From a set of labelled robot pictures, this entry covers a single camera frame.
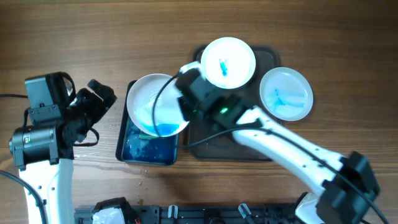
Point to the brown serving tray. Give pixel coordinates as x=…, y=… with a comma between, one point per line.
x=223, y=148

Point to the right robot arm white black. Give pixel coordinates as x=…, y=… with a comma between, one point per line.
x=343, y=189

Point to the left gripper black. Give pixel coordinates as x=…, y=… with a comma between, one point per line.
x=85, y=96

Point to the white plate blue stain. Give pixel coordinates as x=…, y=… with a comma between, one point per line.
x=228, y=63
x=152, y=105

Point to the black tray with blue water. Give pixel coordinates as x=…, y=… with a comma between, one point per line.
x=133, y=150

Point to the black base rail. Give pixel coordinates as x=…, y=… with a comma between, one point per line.
x=277, y=213

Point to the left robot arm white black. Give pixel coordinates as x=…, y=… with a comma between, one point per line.
x=43, y=151

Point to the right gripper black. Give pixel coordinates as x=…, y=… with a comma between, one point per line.
x=188, y=114

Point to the green yellow sponge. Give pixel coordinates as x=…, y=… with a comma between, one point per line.
x=143, y=135

